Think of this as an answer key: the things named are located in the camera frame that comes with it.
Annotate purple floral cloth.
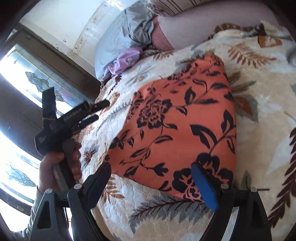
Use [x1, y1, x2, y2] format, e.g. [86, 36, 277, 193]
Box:
[107, 46, 142, 76]

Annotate leaf print fleece blanket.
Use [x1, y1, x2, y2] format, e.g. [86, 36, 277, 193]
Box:
[76, 21, 296, 241]

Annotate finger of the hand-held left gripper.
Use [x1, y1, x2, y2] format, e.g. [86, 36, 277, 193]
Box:
[91, 100, 110, 112]
[77, 115, 99, 130]

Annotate beige striped pillow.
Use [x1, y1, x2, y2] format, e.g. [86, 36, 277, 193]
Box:
[148, 0, 213, 16]

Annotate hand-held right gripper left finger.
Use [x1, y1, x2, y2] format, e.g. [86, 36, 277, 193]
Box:
[29, 162, 112, 241]

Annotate grey cloth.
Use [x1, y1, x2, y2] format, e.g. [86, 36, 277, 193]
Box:
[129, 5, 155, 44]

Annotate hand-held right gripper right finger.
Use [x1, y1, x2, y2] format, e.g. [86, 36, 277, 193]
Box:
[191, 166, 272, 241]

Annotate pink bed sheet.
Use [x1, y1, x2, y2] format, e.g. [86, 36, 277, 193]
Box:
[151, 0, 285, 50]

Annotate person's left hand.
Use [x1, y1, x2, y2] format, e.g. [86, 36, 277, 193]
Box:
[38, 142, 83, 193]

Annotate light blue pillow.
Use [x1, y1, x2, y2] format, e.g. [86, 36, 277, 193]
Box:
[95, 5, 148, 81]

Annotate wooden frame patterned glass window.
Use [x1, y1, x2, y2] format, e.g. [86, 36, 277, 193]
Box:
[0, 23, 102, 209]

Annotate orange floral garment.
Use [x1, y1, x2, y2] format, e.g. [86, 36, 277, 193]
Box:
[105, 53, 237, 204]

